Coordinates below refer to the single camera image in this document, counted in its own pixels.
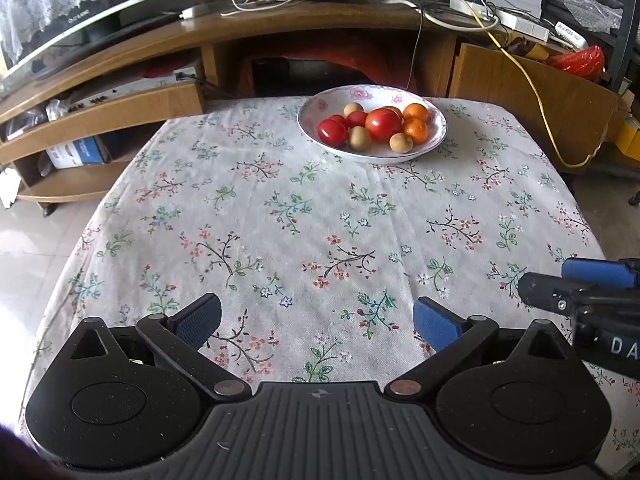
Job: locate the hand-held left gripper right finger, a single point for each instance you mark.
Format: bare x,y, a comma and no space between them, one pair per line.
436,325

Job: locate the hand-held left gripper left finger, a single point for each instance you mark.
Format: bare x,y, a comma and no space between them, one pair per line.
197,320

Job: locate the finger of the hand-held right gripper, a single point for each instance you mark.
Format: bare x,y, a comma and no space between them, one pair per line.
545,292
595,271

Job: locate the tan longan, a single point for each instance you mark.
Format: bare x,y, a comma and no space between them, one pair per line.
359,139
353,108
401,143

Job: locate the small orange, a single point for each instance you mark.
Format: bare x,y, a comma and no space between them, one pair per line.
416,112
395,110
416,131

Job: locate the large red apple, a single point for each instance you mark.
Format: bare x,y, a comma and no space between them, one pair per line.
382,125

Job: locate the red cherry tomato with stem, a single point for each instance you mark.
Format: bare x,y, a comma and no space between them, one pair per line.
356,119

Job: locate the white floral plate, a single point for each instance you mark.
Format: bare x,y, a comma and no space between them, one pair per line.
312,115

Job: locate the yellow box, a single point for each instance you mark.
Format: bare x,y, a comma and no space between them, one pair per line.
630,135

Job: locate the floral tablecloth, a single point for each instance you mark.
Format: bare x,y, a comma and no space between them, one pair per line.
300,210

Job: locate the blue and white box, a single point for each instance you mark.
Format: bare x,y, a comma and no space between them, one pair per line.
80,152

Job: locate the red plastic bag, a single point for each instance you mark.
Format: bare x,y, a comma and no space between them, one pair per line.
580,60

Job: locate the silver media player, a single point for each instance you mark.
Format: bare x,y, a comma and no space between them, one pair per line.
125,92

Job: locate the white labelled box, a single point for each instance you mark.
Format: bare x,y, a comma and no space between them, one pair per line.
570,32

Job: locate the clear plastic bag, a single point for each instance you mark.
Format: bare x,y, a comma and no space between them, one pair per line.
35,120

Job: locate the white power strip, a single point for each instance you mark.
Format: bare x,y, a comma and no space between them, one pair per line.
525,22

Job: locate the black box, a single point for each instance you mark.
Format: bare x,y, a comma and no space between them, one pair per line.
295,77

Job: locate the dark metal rack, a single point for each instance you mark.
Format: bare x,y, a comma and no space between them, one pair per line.
627,10

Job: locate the bubble wrap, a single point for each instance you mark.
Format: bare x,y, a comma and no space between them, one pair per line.
580,5

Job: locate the small white adapter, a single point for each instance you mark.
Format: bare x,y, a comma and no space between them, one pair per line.
194,11

